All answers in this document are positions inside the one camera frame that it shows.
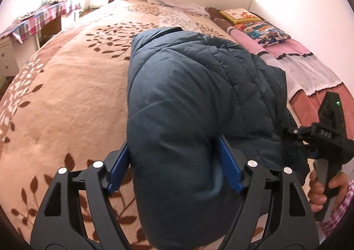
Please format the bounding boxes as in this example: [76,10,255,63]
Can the person's right hand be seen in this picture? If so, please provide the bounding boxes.
[308,168,351,212]

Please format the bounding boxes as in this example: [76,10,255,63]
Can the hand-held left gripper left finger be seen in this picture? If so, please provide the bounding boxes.
[29,141,130,250]

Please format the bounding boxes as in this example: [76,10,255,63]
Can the white crumpled cloth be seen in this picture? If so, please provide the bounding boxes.
[147,0,212,16]

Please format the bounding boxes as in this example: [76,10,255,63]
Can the plaid tablecloth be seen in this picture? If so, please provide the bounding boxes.
[0,0,82,44]

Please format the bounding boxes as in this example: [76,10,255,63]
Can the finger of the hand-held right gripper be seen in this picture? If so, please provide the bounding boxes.
[285,125,314,144]

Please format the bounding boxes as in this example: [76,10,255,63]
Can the brown pillow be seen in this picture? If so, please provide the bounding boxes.
[206,6,235,32]

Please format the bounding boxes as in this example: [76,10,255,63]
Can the person's right forearm plaid sleeve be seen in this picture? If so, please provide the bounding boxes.
[318,181,354,237]

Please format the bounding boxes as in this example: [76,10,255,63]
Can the beige leaf print blanket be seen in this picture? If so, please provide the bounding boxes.
[0,0,277,250]

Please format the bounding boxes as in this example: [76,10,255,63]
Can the dark blue puffer jacket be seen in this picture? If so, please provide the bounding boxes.
[126,27,310,250]

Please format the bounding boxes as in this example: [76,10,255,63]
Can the colourful cartoon print pillow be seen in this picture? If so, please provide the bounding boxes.
[235,21,291,47]

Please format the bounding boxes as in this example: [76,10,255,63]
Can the white desk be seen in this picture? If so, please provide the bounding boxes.
[0,15,63,80]

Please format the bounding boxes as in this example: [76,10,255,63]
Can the pink and white striped quilt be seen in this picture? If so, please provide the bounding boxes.
[229,29,354,140]

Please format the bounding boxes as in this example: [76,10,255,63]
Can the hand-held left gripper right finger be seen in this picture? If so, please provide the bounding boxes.
[218,134,318,250]

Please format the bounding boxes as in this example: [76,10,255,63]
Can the yellow embroidered pillow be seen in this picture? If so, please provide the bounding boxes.
[219,8,263,25]

